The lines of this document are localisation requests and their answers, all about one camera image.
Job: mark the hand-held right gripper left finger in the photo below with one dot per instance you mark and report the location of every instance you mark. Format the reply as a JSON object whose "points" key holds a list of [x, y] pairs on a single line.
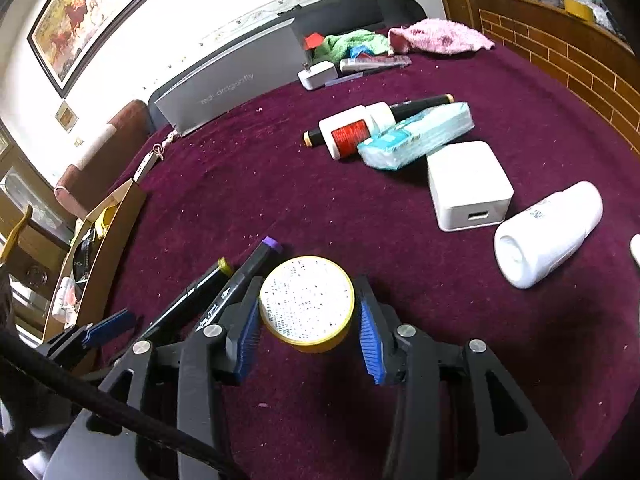
{"points": [[245, 345]]}

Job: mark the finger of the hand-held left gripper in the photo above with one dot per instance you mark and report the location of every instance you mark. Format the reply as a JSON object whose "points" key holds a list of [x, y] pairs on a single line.
{"points": [[107, 328]]}

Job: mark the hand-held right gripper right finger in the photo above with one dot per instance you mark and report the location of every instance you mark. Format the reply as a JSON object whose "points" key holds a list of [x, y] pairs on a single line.
{"points": [[371, 342]]}

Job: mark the round yellow tin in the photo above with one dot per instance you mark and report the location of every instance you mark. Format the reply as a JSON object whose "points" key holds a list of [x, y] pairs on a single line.
{"points": [[305, 300]]}

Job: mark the shallow cardboard box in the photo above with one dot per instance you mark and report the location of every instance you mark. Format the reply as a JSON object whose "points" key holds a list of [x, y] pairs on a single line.
{"points": [[115, 245]]}

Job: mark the yellow snack packet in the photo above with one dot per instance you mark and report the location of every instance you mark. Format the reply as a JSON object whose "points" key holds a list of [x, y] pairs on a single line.
{"points": [[106, 217]]}

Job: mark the black marker purple cap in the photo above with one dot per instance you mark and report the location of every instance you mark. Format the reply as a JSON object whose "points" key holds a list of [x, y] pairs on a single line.
{"points": [[250, 270]]}

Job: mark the maroon table cloth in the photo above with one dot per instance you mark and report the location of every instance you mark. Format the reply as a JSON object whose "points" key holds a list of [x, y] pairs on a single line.
{"points": [[325, 200]]}

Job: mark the pink brown armchair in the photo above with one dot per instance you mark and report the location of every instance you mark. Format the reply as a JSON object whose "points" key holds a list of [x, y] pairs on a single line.
{"points": [[100, 150]]}

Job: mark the large white charger cube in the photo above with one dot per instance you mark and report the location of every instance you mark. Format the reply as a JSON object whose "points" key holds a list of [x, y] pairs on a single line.
{"points": [[467, 185]]}

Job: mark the white plastic bottle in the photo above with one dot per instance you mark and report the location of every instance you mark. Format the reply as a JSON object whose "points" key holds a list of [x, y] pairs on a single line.
{"points": [[545, 235]]}

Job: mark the white glue bottle red label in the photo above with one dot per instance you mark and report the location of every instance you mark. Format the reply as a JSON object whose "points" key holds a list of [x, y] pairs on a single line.
{"points": [[350, 132]]}

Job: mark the teal tissue pack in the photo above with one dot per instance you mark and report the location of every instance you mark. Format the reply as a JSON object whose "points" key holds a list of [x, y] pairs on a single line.
{"points": [[420, 135]]}

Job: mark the black marker orange cap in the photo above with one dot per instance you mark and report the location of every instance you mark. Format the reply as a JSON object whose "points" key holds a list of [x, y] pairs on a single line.
{"points": [[420, 104]]}

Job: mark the grey patterned box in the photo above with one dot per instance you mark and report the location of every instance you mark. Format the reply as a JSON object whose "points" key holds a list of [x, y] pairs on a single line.
{"points": [[230, 82]]}

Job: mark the small white charger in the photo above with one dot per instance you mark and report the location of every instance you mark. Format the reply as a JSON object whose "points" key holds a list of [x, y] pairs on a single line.
{"points": [[317, 76]]}

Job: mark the toothpaste tube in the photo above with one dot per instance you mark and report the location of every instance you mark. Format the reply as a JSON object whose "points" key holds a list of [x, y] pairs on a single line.
{"points": [[372, 64]]}

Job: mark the white plastic object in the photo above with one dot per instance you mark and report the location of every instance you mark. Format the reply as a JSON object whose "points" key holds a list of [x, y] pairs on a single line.
{"points": [[636, 250]]}

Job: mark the green towel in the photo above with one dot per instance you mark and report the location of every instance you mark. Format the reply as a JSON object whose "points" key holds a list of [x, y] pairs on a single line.
{"points": [[350, 42]]}

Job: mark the red bag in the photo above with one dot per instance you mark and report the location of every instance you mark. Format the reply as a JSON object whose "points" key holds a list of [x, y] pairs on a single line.
{"points": [[312, 41]]}

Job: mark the pink towel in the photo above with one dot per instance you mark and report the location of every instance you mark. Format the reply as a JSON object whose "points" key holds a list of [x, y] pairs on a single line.
{"points": [[440, 37]]}

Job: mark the black leather sofa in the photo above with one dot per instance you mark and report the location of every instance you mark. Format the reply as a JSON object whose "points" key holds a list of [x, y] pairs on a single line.
{"points": [[360, 5]]}

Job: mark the wooden cabinet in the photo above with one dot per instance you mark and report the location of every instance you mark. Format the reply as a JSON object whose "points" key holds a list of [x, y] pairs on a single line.
{"points": [[560, 45]]}

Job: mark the small wall plaque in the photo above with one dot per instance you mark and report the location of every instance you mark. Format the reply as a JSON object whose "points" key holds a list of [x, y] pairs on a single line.
{"points": [[65, 114]]}

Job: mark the framed wall painting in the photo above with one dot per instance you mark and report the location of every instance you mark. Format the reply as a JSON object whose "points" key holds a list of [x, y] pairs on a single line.
{"points": [[100, 15]]}

